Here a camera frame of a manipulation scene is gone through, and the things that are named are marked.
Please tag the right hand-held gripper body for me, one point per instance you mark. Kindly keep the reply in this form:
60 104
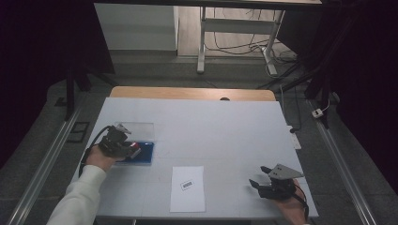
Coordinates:
278 190

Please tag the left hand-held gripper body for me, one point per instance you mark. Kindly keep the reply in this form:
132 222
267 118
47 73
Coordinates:
114 143

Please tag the red and white stamp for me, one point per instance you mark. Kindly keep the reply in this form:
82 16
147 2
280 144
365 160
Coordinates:
136 150

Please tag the blue ink pad case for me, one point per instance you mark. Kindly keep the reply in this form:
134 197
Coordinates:
146 154

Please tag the person's left hand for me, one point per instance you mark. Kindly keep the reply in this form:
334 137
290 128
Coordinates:
98 157

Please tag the person's right hand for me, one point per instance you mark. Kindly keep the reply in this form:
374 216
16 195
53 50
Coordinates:
295 209

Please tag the white power strip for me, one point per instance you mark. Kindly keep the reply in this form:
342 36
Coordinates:
296 142

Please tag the white table cover sheet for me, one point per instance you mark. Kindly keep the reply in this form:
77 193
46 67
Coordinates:
212 131

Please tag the black tripod stand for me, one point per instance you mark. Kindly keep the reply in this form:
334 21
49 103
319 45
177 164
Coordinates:
70 90
319 84

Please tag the white paper sheet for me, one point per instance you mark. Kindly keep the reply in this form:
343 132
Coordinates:
187 200

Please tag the white power adapter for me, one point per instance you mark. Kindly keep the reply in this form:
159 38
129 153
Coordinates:
317 113

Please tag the wooden table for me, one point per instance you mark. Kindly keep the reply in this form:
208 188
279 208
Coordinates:
187 93

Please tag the white cabinet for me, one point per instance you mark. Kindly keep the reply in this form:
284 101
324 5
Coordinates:
134 28

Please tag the dark curtain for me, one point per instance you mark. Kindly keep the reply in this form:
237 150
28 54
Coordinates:
37 47
363 78

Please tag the black floor frame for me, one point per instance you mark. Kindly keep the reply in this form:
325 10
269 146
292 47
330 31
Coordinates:
78 132

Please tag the aluminium floor rail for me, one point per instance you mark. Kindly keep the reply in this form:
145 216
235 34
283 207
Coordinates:
47 162
344 175

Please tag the white desk frame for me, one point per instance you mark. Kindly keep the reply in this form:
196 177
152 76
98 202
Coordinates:
237 25

